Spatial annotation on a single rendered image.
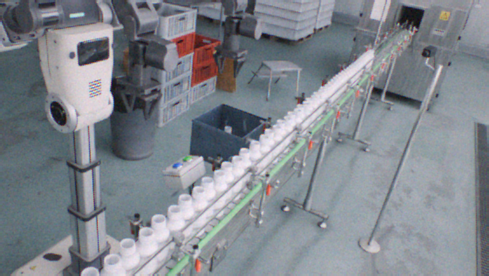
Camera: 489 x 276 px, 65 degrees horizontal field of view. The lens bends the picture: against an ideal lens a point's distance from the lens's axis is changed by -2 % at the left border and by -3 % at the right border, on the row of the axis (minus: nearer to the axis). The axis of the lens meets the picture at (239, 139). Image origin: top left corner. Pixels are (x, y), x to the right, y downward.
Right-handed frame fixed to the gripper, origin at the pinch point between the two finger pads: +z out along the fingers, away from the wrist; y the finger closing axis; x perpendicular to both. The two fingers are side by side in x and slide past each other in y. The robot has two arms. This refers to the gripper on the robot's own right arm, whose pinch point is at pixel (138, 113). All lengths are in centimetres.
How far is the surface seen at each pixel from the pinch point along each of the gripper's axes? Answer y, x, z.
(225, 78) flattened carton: -163, 345, 120
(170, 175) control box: -1.6, 18.7, 30.3
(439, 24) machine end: 54, 508, 20
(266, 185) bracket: 27, 38, 32
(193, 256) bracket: 26.1, -7.0, 30.9
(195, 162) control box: 2.2, 27.6, 27.8
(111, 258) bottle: 14.4, -24.8, 24.7
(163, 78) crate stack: -156, 209, 86
